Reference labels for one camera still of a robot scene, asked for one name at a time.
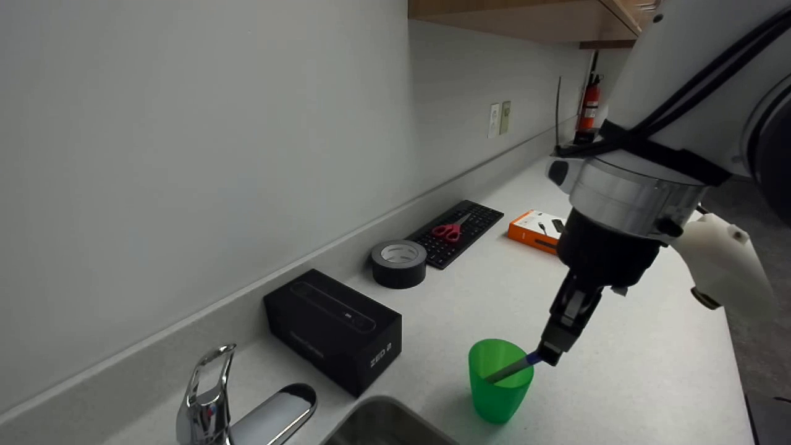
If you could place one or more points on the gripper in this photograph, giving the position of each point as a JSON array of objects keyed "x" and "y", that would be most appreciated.
[{"x": 609, "y": 253}]

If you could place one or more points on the blue and grey marker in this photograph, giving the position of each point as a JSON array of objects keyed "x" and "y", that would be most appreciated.
[{"x": 503, "y": 372}]

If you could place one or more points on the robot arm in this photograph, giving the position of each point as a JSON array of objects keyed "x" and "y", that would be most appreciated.
[{"x": 680, "y": 68}]

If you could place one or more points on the green plastic cup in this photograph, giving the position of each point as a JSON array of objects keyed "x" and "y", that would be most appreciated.
[{"x": 494, "y": 398}]

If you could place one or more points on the orange and white box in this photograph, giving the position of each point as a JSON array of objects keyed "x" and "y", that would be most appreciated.
[{"x": 531, "y": 232}]

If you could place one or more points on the black keyboard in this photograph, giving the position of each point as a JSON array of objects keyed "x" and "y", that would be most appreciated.
[{"x": 479, "y": 219}]

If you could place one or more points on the red fire extinguisher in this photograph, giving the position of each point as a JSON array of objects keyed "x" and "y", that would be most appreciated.
[{"x": 589, "y": 111}]

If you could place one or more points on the red scissors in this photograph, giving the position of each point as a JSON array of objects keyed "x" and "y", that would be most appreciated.
[{"x": 450, "y": 232}]

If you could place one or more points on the black tape roll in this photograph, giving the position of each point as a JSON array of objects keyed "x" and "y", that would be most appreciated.
[{"x": 398, "y": 272}]

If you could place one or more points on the steel sink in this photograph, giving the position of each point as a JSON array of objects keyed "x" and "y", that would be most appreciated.
[{"x": 383, "y": 426}]

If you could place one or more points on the black cardboard box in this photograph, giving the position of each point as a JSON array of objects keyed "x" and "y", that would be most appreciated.
[{"x": 334, "y": 334}]

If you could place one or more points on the chrome tap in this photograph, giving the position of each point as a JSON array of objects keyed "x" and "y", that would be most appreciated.
[{"x": 204, "y": 414}]

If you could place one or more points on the beige switch plate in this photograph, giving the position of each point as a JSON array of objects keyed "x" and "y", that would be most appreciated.
[{"x": 505, "y": 117}]

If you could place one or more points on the white wall socket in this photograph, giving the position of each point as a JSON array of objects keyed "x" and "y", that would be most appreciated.
[{"x": 493, "y": 120}]

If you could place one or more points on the wooden wall cabinet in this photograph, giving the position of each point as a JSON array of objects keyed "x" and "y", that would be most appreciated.
[{"x": 525, "y": 18}]

